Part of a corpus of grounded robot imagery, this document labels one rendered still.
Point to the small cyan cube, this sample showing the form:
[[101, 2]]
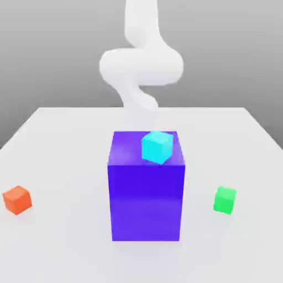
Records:
[[157, 147]]

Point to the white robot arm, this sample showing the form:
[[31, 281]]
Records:
[[141, 64]]

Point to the large purple box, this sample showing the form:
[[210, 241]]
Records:
[[146, 199]]

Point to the small orange cube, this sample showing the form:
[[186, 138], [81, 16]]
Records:
[[17, 200]]

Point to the small green cube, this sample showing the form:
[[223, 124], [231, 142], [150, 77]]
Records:
[[224, 200]]

